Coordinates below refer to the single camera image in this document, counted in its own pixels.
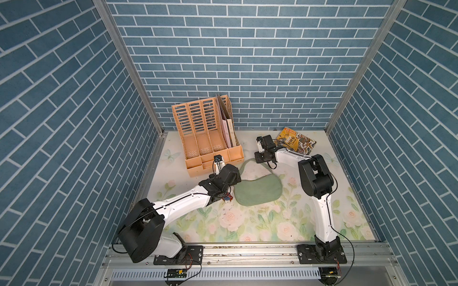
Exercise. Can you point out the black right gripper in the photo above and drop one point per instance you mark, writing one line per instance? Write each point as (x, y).
(256, 156)

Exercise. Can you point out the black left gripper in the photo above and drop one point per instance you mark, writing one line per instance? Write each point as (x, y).
(234, 180)

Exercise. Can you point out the small doll keychain decoration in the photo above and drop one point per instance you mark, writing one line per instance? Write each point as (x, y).
(227, 197)

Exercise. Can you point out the green fabric bag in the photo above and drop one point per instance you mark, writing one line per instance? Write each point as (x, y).
(261, 190)

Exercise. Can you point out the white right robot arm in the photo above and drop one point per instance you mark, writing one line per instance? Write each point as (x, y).
(317, 182)

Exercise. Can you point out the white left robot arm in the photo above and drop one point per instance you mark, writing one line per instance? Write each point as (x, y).
(141, 232)

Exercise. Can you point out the colourful comic booklet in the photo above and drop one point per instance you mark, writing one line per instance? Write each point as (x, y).
(294, 141)

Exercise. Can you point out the brown cardboard folder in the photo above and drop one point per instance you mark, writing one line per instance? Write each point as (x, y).
(226, 115)

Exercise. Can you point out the pink folder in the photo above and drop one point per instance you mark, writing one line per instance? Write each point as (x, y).
(226, 133)

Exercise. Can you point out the peach plastic file organizer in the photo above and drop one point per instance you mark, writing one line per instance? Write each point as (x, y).
(199, 125)

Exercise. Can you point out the floral table mat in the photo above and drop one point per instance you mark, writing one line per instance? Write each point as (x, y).
(269, 205)

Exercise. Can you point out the green circuit board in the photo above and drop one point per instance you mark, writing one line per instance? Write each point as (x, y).
(179, 274)

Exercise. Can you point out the right circuit board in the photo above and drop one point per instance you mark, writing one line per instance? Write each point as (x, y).
(329, 276)

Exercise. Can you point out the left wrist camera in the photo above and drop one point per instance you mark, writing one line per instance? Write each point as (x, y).
(218, 164)

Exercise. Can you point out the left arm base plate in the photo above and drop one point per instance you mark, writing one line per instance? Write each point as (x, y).
(188, 255)

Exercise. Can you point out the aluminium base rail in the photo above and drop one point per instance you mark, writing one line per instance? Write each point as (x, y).
(261, 264)

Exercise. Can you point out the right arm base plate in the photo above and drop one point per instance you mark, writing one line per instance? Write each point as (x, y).
(314, 254)

